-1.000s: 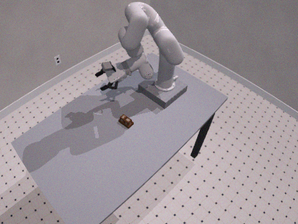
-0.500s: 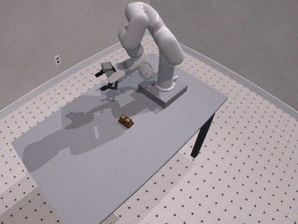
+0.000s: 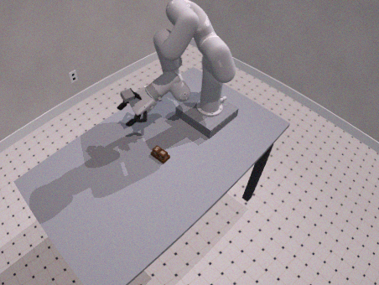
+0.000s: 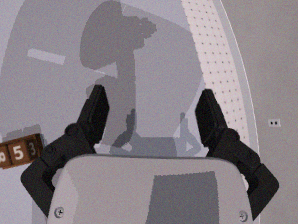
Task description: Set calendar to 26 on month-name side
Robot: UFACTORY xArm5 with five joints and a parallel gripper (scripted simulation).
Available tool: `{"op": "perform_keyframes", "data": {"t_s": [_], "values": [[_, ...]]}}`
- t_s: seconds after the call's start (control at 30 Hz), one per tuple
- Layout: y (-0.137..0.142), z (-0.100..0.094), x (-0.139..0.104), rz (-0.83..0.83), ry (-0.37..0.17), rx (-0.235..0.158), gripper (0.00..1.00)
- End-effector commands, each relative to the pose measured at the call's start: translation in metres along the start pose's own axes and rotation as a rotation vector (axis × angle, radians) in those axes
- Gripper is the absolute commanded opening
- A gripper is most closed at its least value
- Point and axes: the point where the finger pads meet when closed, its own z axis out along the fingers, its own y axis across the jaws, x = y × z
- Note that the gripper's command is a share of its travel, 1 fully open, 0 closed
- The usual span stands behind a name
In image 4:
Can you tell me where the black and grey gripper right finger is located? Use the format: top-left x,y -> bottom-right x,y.
195,89 -> 279,221

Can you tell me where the brown shallow tray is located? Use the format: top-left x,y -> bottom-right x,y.
0,133 -> 44,170

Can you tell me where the brown calendar cube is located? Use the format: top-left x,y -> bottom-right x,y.
8,138 -> 38,165
0,145 -> 13,168

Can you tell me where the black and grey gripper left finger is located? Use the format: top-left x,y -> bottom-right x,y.
20,85 -> 110,218

